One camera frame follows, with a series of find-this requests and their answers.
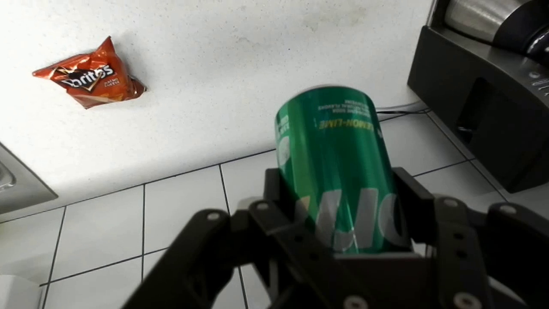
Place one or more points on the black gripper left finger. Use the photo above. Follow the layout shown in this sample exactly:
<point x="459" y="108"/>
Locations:
<point x="202" y="261"/>

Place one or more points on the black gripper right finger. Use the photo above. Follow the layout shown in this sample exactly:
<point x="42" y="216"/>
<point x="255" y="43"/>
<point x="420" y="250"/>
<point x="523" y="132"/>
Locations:
<point x="495" y="259"/>

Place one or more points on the green soda can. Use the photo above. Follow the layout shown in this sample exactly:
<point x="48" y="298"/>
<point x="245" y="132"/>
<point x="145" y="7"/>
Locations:
<point x="334" y="159"/>

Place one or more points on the black steel coffee maker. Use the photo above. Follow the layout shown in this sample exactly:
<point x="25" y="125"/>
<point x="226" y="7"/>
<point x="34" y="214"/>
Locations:
<point x="495" y="99"/>

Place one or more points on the steel coffee carafe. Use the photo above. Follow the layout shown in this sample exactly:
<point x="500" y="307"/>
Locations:
<point x="514" y="24"/>

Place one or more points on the red chips bag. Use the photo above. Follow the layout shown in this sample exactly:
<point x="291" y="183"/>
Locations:
<point x="96" y="77"/>

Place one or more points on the stainless steel double sink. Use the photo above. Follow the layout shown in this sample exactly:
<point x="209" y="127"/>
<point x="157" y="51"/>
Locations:
<point x="20" y="185"/>

